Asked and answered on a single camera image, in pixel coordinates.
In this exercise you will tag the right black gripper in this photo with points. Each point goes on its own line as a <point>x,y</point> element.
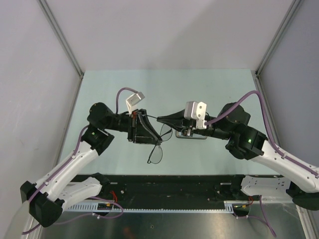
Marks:
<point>175,120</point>

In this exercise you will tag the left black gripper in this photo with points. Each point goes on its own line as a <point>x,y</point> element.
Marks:
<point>137,131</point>

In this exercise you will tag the black glasses case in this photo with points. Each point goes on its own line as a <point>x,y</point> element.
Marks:
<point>191,136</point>

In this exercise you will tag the thin-framed sunglasses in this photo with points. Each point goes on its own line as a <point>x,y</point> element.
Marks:
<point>156,153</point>

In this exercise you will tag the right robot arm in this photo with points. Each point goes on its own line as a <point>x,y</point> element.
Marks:
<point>298,180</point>

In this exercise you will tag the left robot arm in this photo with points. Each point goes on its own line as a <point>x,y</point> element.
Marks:
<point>46,198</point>

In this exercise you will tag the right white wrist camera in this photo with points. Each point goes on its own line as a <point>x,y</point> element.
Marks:
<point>196,111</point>

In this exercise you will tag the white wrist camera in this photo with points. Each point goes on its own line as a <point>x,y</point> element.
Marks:
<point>196,111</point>
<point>133,100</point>

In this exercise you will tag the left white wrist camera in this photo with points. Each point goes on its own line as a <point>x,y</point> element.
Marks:
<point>133,100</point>

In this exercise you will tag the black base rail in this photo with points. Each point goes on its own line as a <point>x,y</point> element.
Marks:
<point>171,192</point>

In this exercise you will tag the left aluminium frame post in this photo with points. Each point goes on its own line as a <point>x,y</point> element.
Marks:
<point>49,15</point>

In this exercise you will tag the aluminium frame post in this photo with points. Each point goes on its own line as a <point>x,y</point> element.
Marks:
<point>49,15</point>
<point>283,27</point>

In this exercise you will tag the right aluminium frame post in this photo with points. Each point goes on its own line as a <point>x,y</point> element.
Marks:
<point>283,27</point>

